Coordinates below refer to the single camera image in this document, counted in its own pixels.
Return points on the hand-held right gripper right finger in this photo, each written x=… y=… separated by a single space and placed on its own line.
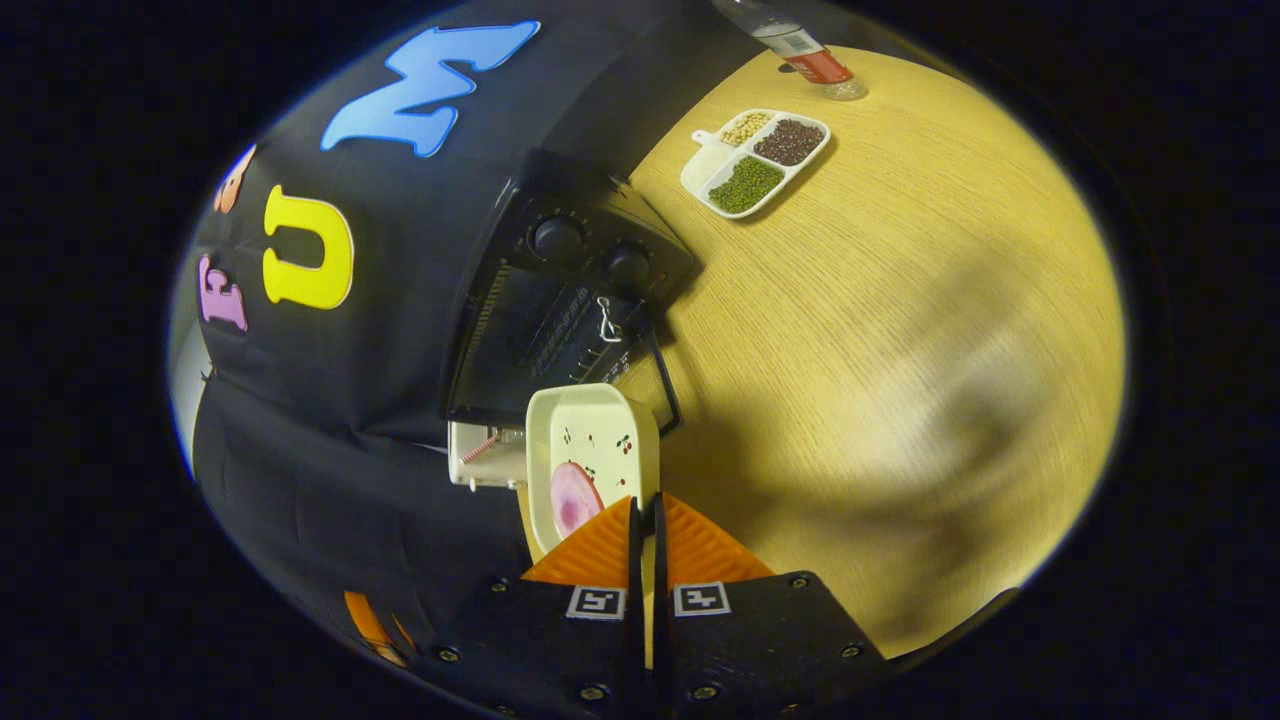
x=760 y=640

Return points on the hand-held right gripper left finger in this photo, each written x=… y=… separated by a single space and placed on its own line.
x=540 y=650

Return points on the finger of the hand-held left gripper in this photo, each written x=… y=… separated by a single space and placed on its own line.
x=375 y=625

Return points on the pink food slice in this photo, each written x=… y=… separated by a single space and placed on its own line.
x=572 y=500

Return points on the white cherry-print plate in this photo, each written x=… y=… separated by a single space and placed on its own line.
x=600 y=420

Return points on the black electric oven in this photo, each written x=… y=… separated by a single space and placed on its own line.
x=560 y=290

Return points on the white toaster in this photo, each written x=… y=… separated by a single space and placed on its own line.
x=490 y=470

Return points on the pink striped straw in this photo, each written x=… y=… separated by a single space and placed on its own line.
x=480 y=448

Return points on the black backdrop cloth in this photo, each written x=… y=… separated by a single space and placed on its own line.
x=400 y=200

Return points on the white divided dish of beans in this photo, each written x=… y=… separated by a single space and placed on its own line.
x=745 y=185

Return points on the clear bottle with red label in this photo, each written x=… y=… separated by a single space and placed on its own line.
x=810 y=60

